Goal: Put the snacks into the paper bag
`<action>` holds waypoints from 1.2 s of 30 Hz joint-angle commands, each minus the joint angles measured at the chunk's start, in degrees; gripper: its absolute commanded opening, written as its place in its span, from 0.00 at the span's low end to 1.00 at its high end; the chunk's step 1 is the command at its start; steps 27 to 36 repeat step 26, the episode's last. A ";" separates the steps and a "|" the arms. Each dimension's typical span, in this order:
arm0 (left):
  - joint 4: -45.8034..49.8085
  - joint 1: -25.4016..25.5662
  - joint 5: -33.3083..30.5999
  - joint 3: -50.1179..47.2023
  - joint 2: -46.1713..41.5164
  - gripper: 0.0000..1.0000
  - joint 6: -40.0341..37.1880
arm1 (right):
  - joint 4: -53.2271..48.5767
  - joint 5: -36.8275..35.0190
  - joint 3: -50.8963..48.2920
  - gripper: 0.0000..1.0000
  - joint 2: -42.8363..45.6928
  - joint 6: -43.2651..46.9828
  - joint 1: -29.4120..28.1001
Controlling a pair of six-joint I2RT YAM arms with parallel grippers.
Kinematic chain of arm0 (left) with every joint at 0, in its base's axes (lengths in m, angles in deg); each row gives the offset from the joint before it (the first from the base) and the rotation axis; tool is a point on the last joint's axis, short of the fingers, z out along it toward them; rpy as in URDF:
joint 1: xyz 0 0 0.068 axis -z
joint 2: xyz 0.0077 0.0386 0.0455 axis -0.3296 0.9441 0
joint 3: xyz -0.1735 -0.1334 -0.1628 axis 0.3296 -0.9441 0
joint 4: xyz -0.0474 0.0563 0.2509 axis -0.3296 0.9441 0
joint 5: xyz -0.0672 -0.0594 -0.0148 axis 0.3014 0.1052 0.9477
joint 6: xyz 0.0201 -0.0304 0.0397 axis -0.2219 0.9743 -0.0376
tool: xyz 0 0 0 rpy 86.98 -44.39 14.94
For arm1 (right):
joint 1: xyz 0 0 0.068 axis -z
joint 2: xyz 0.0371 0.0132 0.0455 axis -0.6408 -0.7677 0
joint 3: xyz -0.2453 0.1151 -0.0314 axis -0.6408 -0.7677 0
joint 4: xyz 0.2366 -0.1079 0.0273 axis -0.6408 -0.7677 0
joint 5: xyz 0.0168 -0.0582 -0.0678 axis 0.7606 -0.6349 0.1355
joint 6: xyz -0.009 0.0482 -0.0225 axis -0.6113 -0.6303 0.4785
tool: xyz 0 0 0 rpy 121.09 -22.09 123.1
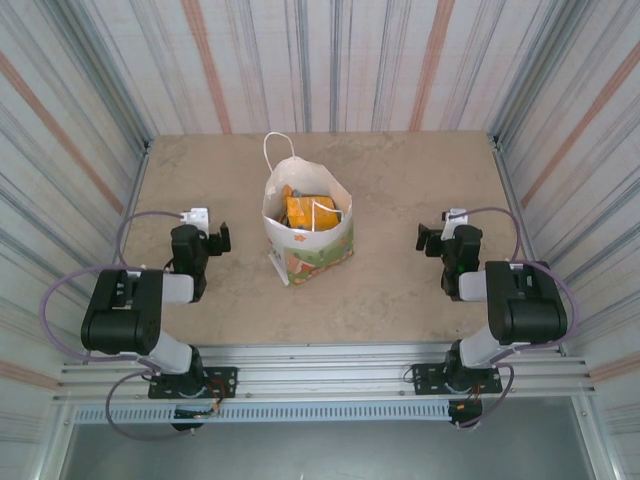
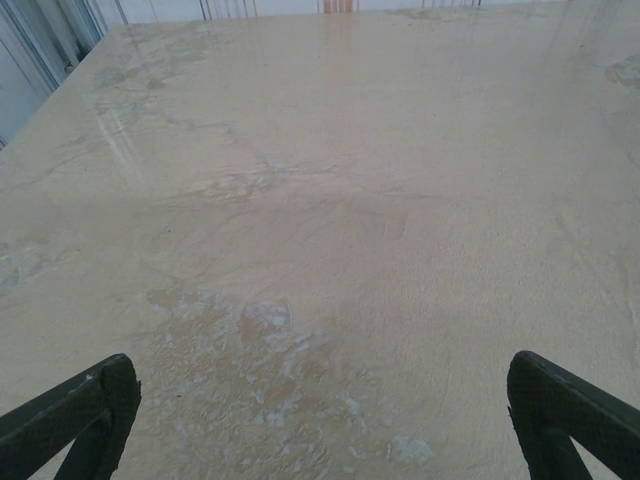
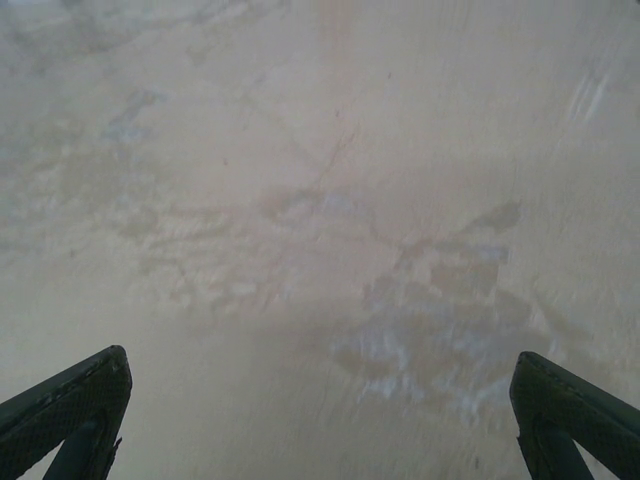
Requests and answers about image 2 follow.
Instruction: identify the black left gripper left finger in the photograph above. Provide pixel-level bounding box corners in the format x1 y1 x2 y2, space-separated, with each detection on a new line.
0 353 142 480

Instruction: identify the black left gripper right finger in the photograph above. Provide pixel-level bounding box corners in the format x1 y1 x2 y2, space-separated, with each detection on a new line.
506 349 640 480

